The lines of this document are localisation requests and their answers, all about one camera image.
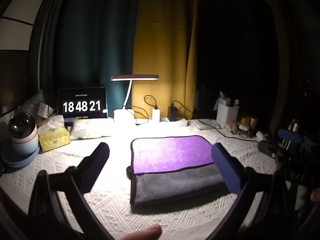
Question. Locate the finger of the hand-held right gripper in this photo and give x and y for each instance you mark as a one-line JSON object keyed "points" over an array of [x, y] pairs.
{"points": [[268, 148], [290, 135]]}

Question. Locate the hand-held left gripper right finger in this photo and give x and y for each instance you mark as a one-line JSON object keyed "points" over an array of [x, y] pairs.
{"points": [[226, 168]]}

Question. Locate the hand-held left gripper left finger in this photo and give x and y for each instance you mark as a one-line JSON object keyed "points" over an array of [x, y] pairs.
{"points": [[96, 163]]}

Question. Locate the grey towel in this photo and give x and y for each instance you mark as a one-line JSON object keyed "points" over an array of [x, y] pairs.
{"points": [[175, 185]]}

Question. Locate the purple towel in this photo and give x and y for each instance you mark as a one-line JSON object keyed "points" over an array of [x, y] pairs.
{"points": [[170, 153]]}

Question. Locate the person's right hand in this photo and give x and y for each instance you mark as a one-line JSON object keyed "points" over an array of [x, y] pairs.
{"points": [[315, 195]]}

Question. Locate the person's left hand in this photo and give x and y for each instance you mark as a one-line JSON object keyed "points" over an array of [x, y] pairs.
{"points": [[143, 233]]}

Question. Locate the metal bottle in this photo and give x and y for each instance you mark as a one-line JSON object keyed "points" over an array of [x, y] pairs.
{"points": [[294, 125]]}

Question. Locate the white patterned tablecloth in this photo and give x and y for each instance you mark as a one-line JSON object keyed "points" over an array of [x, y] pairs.
{"points": [[115, 155]]}

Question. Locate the white wet wipes pack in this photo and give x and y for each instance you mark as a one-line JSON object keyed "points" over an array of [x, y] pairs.
{"points": [[90, 128]]}

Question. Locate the flat white pad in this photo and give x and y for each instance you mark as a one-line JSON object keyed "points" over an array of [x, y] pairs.
{"points": [[207, 125]]}

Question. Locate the yellow tissue box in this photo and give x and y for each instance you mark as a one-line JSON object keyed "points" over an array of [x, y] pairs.
{"points": [[53, 137]]}

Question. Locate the white woven basket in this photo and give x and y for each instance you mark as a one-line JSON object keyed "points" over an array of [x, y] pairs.
{"points": [[226, 116]]}

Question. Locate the white desk lamp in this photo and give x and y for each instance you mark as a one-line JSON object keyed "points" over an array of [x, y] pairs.
{"points": [[125, 113]]}

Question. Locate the tablet with clock display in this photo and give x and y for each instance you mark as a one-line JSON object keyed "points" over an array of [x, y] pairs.
{"points": [[82, 105]]}

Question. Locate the white power strip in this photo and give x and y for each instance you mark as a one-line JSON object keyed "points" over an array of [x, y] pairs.
{"points": [[178, 123]]}

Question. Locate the small white box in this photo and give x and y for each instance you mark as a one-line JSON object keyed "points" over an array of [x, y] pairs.
{"points": [[45, 110]]}

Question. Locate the white charger plug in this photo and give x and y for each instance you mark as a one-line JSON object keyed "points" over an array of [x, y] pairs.
{"points": [[156, 116]]}

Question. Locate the black charger plug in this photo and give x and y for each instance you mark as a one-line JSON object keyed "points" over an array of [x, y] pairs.
{"points": [[172, 113]]}

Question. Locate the blue round tray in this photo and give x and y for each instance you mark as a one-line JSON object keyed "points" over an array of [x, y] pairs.
{"points": [[15, 161]]}

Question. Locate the clear plastic bag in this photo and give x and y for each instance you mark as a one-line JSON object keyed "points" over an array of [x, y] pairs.
{"points": [[31, 105]]}

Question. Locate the teal curtain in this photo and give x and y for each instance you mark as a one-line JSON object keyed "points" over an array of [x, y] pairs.
{"points": [[90, 42]]}

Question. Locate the yellow curtain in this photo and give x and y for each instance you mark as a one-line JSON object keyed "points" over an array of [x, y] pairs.
{"points": [[162, 42]]}

